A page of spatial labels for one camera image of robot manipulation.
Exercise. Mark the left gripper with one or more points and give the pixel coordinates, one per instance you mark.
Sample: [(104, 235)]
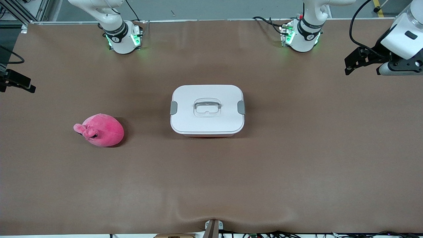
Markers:
[(377, 55)]

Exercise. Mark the grey rod with black foot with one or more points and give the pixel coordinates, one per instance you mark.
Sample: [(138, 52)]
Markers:
[(376, 10)]

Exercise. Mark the pink plush toy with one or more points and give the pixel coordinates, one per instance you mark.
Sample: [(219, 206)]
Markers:
[(104, 130)]

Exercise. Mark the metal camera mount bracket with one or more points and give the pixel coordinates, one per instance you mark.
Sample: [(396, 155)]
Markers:
[(211, 229)]

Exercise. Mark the brown table mat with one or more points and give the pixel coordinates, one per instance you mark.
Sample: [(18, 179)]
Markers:
[(211, 185)]

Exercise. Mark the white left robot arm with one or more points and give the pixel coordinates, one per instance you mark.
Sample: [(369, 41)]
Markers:
[(309, 36)]

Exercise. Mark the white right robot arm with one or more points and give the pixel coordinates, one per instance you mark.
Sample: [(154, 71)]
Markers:
[(120, 43)]

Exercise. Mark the aluminium frame profile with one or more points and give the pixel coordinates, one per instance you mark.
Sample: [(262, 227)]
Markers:
[(16, 11)]

